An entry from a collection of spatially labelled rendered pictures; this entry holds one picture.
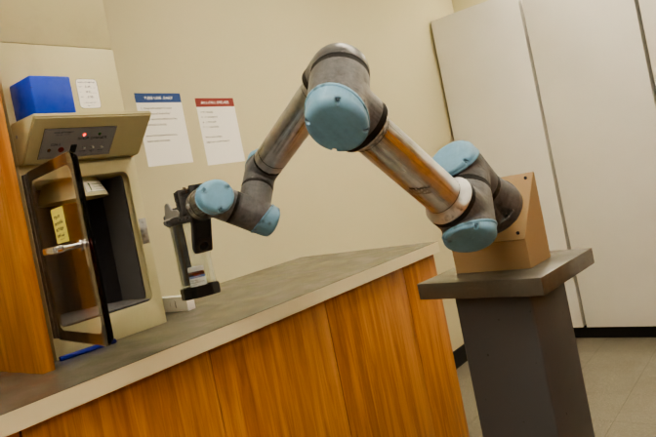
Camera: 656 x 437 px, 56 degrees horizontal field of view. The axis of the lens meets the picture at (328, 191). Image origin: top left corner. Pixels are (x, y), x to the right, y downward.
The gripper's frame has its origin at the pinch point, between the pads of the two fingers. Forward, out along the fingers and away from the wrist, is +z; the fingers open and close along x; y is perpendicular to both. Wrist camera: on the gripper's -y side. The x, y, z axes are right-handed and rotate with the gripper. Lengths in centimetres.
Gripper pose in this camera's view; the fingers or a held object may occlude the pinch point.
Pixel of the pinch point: (185, 221)
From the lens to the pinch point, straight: 167.7
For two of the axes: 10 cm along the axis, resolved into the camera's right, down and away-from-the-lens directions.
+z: -4.1, 1.5, 9.0
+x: -8.8, 1.8, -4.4
